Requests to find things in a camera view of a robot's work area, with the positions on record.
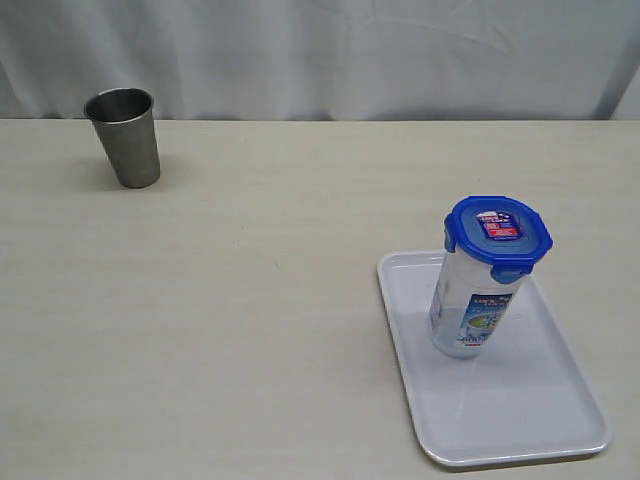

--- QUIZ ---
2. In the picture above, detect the white backdrop curtain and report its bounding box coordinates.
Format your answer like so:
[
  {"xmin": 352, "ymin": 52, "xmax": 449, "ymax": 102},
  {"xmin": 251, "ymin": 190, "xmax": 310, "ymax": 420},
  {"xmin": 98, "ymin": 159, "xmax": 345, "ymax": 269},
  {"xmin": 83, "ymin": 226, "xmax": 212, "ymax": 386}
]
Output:
[{"xmin": 1, "ymin": 1, "xmax": 639, "ymax": 120}]

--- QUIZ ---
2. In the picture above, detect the clear plastic bottle container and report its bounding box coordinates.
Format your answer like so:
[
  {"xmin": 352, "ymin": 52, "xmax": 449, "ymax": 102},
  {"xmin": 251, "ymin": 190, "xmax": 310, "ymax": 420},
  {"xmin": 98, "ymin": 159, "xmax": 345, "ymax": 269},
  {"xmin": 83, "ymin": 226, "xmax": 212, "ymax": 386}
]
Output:
[{"xmin": 428, "ymin": 250, "xmax": 530, "ymax": 359}]

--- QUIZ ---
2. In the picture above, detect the white rectangular tray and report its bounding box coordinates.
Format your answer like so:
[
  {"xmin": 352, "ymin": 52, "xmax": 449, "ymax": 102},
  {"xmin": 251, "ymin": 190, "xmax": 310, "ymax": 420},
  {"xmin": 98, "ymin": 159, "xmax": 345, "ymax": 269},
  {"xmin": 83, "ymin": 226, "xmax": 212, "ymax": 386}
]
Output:
[{"xmin": 377, "ymin": 250, "xmax": 613, "ymax": 468}]

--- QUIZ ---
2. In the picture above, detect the stainless steel cup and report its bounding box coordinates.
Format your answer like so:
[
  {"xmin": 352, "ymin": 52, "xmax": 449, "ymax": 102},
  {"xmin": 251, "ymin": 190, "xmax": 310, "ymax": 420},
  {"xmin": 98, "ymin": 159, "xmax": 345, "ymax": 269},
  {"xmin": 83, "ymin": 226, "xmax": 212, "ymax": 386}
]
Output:
[{"xmin": 84, "ymin": 88, "xmax": 161, "ymax": 189}]

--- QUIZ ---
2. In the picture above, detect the blue snap-lock lid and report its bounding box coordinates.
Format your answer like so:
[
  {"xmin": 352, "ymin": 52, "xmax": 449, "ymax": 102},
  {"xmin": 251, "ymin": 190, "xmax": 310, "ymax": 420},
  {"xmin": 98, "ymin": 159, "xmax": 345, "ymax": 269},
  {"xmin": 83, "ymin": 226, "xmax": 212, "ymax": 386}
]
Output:
[{"xmin": 444, "ymin": 196, "xmax": 553, "ymax": 285}]

